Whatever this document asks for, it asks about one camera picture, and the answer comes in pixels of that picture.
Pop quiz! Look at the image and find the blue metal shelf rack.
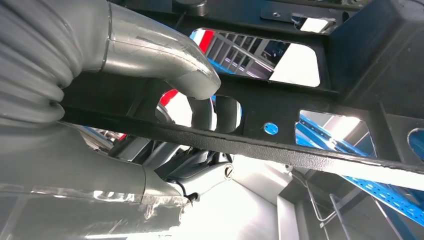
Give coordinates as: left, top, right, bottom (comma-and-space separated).
190, 29, 424, 229

